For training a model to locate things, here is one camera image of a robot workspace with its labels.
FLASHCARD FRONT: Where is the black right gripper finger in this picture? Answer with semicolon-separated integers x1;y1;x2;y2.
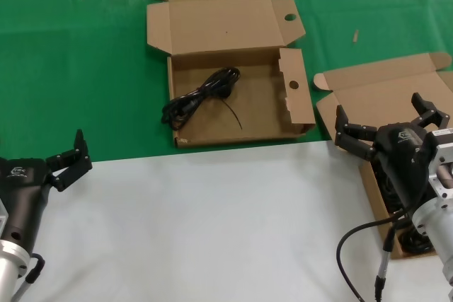
334;104;379;161
410;92;451;129

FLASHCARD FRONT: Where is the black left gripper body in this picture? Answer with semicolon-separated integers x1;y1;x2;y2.
0;156;54;250

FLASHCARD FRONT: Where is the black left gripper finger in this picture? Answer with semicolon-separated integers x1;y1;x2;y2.
45;128;93;193

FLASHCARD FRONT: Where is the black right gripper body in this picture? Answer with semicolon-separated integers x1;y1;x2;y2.
373;122;442;209

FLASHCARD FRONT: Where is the open cardboard box with holes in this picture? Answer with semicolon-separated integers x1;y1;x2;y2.
146;0;317;149

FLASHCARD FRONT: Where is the green felt table cloth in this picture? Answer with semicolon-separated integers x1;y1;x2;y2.
0;0;453;163

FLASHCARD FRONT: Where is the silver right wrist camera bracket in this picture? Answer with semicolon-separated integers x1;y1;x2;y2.
428;127;453;201

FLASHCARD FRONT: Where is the open cardboard box of cables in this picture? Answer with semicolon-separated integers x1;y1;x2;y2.
313;52;453;260

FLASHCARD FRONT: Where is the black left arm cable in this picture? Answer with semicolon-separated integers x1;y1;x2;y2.
13;252;46;302

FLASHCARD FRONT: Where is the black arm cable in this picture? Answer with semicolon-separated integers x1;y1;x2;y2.
13;252;46;302
336;208;415;302

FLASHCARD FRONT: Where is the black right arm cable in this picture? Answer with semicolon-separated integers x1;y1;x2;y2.
336;208;415;302

